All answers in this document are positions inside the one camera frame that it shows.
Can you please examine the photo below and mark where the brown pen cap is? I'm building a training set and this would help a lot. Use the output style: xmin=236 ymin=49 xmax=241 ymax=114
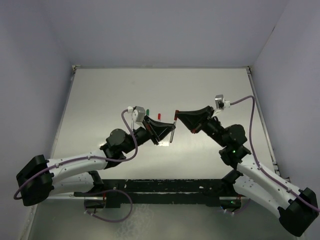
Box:
xmin=174 ymin=110 xmax=180 ymax=121

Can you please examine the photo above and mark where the black base frame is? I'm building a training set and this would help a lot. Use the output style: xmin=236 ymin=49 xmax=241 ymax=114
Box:
xmin=74 ymin=171 xmax=242 ymax=211

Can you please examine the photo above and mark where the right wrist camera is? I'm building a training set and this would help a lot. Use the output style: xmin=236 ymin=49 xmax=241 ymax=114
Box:
xmin=213 ymin=94 xmax=231 ymax=116

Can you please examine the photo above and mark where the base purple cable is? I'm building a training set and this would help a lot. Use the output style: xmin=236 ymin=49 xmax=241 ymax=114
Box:
xmin=83 ymin=187 xmax=134 ymax=223

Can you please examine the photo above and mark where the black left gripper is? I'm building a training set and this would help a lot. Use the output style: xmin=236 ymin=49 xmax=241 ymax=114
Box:
xmin=122 ymin=114 xmax=174 ymax=154

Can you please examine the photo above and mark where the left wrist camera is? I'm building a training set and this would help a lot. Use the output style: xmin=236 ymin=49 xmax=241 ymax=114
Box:
xmin=127 ymin=106 xmax=146 ymax=125

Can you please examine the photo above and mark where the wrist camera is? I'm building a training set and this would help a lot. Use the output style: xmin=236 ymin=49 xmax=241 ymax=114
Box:
xmin=127 ymin=106 xmax=146 ymax=125
xmin=213 ymin=94 xmax=231 ymax=116

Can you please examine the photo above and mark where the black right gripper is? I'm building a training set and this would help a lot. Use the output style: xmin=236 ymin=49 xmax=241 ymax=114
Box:
xmin=175 ymin=106 xmax=228 ymax=148

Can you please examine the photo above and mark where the white pen brown tip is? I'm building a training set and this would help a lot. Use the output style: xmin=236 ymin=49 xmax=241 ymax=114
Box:
xmin=169 ymin=120 xmax=177 ymax=144

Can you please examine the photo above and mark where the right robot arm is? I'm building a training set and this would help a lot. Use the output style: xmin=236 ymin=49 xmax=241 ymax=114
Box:
xmin=174 ymin=106 xmax=319 ymax=237

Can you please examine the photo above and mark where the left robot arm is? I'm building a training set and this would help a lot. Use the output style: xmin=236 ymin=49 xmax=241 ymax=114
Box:
xmin=13 ymin=116 xmax=176 ymax=207

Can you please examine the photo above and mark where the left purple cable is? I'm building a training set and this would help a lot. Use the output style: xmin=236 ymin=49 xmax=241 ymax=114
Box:
xmin=13 ymin=108 xmax=139 ymax=200

